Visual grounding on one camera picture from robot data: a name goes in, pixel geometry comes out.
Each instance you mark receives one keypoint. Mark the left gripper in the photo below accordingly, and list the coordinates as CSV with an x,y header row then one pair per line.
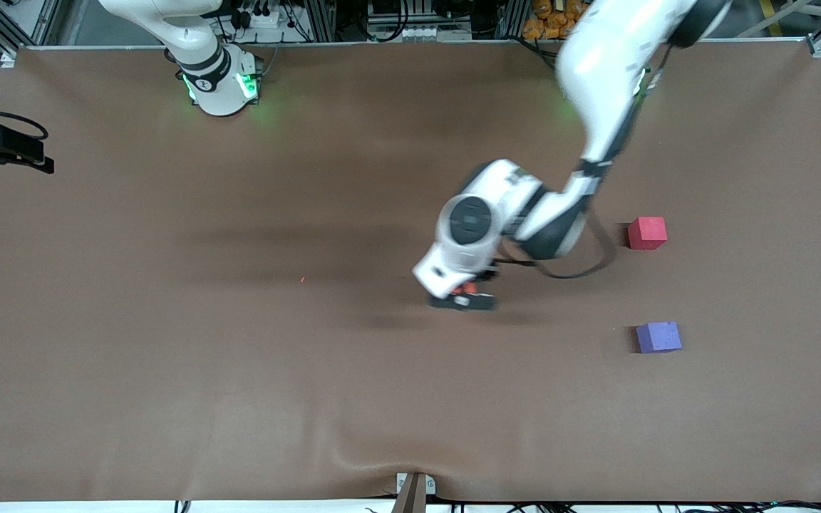
x,y
487,275

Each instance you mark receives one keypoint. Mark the orange foam block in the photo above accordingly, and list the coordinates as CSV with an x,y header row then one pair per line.
x,y
459,288

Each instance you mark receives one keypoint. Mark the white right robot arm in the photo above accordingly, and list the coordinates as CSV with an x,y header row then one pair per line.
x,y
211,71

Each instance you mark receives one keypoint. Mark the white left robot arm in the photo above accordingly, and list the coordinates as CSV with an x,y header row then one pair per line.
x,y
596,64

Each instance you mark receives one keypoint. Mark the brown table mat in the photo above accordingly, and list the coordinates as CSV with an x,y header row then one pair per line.
x,y
410,370

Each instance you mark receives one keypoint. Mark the red foam block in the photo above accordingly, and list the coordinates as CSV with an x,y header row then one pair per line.
x,y
647,233

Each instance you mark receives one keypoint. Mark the purple foam block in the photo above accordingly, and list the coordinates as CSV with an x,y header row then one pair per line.
x,y
658,337

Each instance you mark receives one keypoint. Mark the metal table clamp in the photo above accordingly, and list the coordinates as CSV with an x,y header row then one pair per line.
x,y
413,490

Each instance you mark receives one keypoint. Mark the white connector block row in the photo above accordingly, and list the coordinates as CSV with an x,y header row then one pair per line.
x,y
421,33

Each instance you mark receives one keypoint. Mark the pile of orange objects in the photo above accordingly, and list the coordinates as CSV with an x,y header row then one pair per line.
x,y
546,21

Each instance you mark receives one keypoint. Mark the white power strip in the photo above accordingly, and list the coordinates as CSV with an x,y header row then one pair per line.
x,y
259,18

